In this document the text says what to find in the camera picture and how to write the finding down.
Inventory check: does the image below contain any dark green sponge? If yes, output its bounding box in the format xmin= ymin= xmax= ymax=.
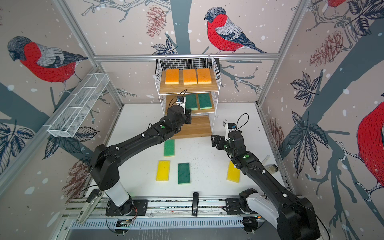
xmin=178 ymin=163 xmax=191 ymax=185
xmin=186 ymin=94 xmax=198 ymax=111
xmin=198 ymin=93 xmax=213 ymax=110

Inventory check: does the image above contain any orange sponge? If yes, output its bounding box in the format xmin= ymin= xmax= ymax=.
xmin=165 ymin=69 xmax=180 ymax=85
xmin=183 ymin=69 xmax=198 ymax=85
xmin=197 ymin=69 xmax=212 ymax=85

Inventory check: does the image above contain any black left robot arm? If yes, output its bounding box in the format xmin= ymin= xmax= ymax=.
xmin=89 ymin=105 xmax=192 ymax=216

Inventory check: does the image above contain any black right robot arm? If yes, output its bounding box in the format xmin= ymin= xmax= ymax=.
xmin=211 ymin=130 xmax=321 ymax=240

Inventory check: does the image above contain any bottom wooden shelf board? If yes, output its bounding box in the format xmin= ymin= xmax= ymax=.
xmin=172 ymin=116 xmax=212 ymax=139

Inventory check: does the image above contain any top wooden shelf board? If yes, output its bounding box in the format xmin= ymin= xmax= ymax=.
xmin=158 ymin=69 xmax=219 ymax=95

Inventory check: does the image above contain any light green sponge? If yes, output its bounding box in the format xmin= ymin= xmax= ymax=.
xmin=164 ymin=139 xmax=176 ymax=157

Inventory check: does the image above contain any yellow sponge right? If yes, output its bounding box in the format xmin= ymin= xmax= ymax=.
xmin=227 ymin=161 xmax=241 ymax=184

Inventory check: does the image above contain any yellow sponge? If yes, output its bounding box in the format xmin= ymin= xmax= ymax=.
xmin=227 ymin=161 xmax=241 ymax=184
xmin=156 ymin=160 xmax=171 ymax=182

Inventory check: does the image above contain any yellow sponge left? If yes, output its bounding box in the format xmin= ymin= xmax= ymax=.
xmin=156 ymin=160 xmax=171 ymax=182

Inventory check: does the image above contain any white grey handheld tool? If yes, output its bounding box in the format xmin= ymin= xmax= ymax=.
xmin=76 ymin=189 xmax=104 ymax=224

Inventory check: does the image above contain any white wire three-tier shelf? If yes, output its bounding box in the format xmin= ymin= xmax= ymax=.
xmin=155 ymin=57 xmax=222 ymax=139

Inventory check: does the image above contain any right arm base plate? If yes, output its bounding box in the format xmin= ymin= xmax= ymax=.
xmin=222 ymin=198 xmax=249 ymax=215

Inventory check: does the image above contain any black handle on rail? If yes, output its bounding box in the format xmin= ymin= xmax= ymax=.
xmin=191 ymin=192 xmax=199 ymax=217

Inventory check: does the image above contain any white wire wall basket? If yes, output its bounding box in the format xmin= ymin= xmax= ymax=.
xmin=48 ymin=73 xmax=110 ymax=138

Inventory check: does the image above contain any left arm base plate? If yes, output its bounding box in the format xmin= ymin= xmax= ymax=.
xmin=106 ymin=199 xmax=148 ymax=217

